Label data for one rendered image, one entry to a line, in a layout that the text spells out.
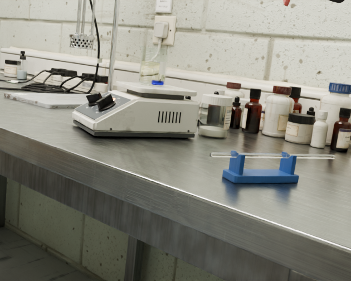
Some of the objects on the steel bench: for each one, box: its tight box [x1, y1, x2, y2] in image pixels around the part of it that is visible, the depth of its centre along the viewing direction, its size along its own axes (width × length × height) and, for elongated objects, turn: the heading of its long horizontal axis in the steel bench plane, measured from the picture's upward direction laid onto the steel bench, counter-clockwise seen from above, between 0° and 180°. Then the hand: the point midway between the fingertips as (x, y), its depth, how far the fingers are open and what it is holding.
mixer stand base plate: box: [4, 93, 89, 108], centre depth 123 cm, size 30×20×1 cm, turn 107°
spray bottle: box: [17, 51, 28, 80], centre depth 175 cm, size 4×4×11 cm
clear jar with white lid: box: [198, 94, 233, 138], centre depth 92 cm, size 6×6×8 cm
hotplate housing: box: [72, 89, 199, 138], centre depth 87 cm, size 22×13×8 cm, turn 87°
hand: (346, 11), depth 39 cm, fingers open, 9 cm apart
